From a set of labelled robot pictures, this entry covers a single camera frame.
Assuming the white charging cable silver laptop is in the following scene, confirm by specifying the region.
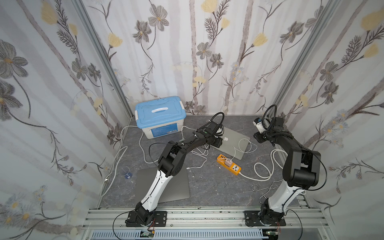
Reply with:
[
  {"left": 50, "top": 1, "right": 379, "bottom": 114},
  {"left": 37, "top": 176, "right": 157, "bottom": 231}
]
[{"left": 230, "top": 138, "right": 258, "bottom": 160}]

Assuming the blue lid storage box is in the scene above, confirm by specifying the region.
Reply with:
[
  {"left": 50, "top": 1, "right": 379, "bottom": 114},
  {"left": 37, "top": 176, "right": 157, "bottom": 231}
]
[{"left": 135, "top": 96, "right": 187, "bottom": 140}]

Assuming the white charging cable grey laptop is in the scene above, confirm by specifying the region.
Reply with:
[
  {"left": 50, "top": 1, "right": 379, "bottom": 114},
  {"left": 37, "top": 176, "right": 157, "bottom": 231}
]
[{"left": 180, "top": 126, "right": 209, "bottom": 170}]

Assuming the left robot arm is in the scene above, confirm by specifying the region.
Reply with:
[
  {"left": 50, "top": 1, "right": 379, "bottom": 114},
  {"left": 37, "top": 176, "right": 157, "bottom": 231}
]
[{"left": 125, "top": 112, "right": 225, "bottom": 227}]

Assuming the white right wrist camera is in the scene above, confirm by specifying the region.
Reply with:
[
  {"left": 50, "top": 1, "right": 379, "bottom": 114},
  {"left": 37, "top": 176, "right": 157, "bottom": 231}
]
[{"left": 253, "top": 118, "right": 266, "bottom": 134}]

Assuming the metal wire hook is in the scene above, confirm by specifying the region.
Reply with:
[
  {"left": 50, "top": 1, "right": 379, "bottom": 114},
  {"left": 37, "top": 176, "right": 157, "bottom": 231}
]
[{"left": 251, "top": 180, "right": 283, "bottom": 204}]

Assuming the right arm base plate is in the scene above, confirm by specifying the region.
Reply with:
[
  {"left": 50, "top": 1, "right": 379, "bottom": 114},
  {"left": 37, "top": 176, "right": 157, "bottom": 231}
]
[{"left": 244, "top": 211, "right": 287, "bottom": 227}]

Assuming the white slotted cable duct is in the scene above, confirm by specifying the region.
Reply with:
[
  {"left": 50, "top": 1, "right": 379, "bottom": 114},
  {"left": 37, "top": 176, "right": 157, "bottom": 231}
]
[{"left": 88, "top": 229, "right": 269, "bottom": 240}]

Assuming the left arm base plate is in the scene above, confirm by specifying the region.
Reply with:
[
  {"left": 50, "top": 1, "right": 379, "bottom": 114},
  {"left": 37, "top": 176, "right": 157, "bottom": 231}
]
[{"left": 125, "top": 211, "right": 168, "bottom": 228}]

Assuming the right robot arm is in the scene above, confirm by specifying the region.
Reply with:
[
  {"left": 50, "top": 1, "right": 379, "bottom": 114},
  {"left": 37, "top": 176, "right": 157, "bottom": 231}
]
[{"left": 254, "top": 105, "right": 321, "bottom": 226}]

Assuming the small blue tag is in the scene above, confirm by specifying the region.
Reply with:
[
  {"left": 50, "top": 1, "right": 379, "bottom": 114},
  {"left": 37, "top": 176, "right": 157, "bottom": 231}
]
[{"left": 124, "top": 172, "right": 133, "bottom": 180}]

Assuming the pink charger adapter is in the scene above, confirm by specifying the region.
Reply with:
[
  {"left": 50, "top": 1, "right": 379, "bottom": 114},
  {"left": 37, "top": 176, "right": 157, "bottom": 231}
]
[{"left": 225, "top": 159, "right": 233, "bottom": 168}]

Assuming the dark grey laptop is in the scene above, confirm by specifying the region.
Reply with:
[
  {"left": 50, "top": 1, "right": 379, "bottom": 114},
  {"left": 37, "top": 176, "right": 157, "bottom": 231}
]
[{"left": 134, "top": 167, "right": 190, "bottom": 204}]

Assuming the orange power strip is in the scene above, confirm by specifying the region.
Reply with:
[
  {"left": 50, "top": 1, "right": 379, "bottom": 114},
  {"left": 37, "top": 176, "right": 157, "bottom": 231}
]
[{"left": 217, "top": 155, "right": 241, "bottom": 176}]

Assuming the thick white power cord right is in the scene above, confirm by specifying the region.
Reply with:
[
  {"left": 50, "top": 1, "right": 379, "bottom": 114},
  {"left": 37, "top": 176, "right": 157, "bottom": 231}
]
[{"left": 239, "top": 148, "right": 289, "bottom": 182}]

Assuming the aluminium rail frame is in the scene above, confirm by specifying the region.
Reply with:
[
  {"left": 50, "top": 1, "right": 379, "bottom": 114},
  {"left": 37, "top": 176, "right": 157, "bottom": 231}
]
[{"left": 81, "top": 207, "right": 335, "bottom": 240}]

